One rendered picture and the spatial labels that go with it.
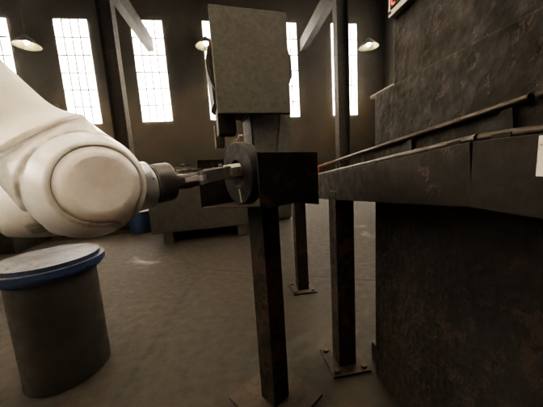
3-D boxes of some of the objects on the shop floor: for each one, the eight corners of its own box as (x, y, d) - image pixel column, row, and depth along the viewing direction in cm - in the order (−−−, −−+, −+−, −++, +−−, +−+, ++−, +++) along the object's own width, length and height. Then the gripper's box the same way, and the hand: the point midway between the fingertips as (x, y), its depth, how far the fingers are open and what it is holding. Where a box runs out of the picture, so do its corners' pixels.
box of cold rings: (247, 219, 346) (243, 161, 335) (258, 234, 266) (252, 157, 255) (167, 227, 325) (160, 165, 314) (152, 246, 245) (141, 163, 234)
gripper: (145, 201, 54) (235, 182, 70) (169, 206, 45) (267, 182, 60) (136, 165, 52) (231, 154, 68) (160, 162, 43) (263, 150, 59)
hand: (237, 169), depth 62 cm, fingers closed
